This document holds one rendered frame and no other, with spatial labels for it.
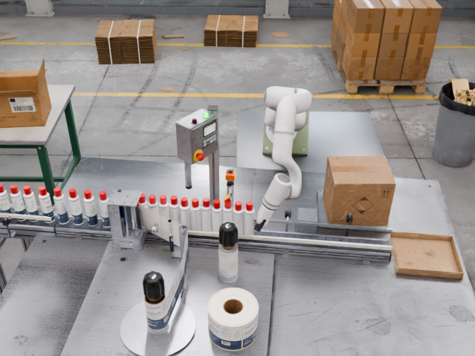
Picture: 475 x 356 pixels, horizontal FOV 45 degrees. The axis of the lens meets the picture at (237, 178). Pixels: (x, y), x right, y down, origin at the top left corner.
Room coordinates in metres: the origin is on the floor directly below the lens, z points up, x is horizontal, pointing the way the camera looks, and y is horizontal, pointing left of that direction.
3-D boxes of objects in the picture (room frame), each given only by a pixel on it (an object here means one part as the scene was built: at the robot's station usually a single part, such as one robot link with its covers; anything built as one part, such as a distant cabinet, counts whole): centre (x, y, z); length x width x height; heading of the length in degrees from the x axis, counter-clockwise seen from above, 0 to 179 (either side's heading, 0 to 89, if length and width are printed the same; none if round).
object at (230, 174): (2.14, 0.04, 1.05); 0.10 x 0.04 x 0.33; 174
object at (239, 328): (1.50, 0.01, 0.95); 0.20 x 0.20 x 0.14
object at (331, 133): (2.96, -0.44, 0.81); 0.90 x 0.90 x 0.04; 0
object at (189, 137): (2.19, 0.18, 1.38); 0.17 x 0.10 x 0.19; 139
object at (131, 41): (6.21, 1.29, 0.16); 0.65 x 0.54 x 0.32; 95
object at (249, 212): (2.08, -0.06, 0.98); 0.05 x 0.05 x 0.20
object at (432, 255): (1.99, -0.91, 0.85); 0.30 x 0.26 x 0.04; 84
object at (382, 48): (5.86, -1.51, 0.45); 1.20 x 0.84 x 0.89; 2
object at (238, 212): (2.08, -0.01, 0.98); 0.05 x 0.05 x 0.20
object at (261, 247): (2.09, 0.08, 0.85); 1.65 x 0.11 x 0.05; 84
